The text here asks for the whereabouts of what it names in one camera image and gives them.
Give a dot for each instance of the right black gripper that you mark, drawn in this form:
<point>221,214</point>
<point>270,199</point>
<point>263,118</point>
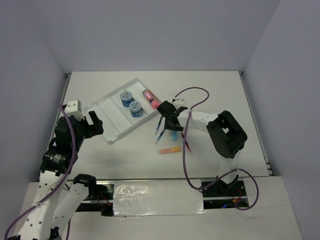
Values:
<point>168,126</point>

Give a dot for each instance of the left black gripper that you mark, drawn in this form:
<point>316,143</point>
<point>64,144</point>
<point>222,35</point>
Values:
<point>97,128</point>

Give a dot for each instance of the blue highlighter stick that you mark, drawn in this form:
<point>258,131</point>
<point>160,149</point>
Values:
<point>174,136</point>

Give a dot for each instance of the red ink refill tube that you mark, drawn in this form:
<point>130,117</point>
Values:
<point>187,146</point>

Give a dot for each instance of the blue ink refill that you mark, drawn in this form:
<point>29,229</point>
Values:
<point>159,137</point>
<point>158,125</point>

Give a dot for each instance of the orange highlighter stick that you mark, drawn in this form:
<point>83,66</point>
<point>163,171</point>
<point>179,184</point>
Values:
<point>169,150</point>

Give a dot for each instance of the pink capped clear tube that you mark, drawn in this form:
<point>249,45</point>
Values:
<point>151,98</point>

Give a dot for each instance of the blue round jar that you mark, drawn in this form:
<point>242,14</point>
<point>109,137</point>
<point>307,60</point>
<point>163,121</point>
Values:
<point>135,109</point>
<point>126,98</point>

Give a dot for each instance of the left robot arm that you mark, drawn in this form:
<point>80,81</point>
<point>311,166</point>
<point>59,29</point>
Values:
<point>49,217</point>

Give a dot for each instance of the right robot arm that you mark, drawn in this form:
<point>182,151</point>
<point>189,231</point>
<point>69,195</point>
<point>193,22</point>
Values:
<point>227,136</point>

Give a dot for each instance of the white compartment organizer tray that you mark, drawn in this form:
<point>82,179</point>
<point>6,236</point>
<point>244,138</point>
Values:
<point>117,120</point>

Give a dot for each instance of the silver foil tape sheet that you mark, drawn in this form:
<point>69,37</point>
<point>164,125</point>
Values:
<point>156,198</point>

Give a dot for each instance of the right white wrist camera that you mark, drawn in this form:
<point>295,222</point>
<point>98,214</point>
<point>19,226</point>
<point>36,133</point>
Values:
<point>178,102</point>

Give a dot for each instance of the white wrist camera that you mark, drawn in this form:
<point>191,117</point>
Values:
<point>178,102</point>
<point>73,109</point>

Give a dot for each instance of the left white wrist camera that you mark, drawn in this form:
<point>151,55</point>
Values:
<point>73,109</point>

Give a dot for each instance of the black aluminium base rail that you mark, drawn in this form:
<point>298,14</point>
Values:
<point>101,201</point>

